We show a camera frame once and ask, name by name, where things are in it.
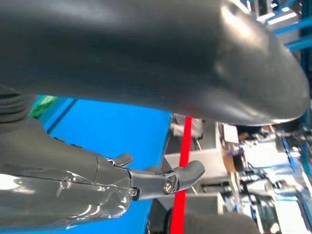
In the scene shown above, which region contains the blue metal workbench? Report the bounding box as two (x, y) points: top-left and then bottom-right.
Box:
(29, 95), (172, 234)

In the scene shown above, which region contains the green plastic crate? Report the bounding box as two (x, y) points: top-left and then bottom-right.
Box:
(28, 95), (58, 119)

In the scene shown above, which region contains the person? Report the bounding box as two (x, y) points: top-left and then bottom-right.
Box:
(170, 114), (204, 140)

